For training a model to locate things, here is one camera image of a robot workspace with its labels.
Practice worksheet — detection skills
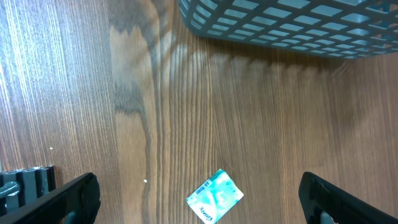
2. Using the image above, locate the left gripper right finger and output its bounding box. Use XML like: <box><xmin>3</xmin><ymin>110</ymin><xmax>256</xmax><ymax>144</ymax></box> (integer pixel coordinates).
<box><xmin>298</xmin><ymin>172</ymin><xmax>397</xmax><ymax>224</ymax></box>

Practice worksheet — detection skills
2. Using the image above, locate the teal tissue pack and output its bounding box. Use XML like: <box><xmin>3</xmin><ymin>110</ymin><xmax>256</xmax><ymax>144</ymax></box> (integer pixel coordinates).
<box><xmin>186</xmin><ymin>169</ymin><xmax>244</xmax><ymax>224</ymax></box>

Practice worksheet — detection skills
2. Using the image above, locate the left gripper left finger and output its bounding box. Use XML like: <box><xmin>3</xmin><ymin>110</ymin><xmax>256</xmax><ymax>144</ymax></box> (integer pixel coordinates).
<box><xmin>1</xmin><ymin>172</ymin><xmax>101</xmax><ymax>224</ymax></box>

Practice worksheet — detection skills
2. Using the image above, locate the black wire mesh basket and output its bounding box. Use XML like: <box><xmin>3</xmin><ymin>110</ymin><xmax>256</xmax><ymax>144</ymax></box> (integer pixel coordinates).
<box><xmin>178</xmin><ymin>0</ymin><xmax>397</xmax><ymax>59</ymax></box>

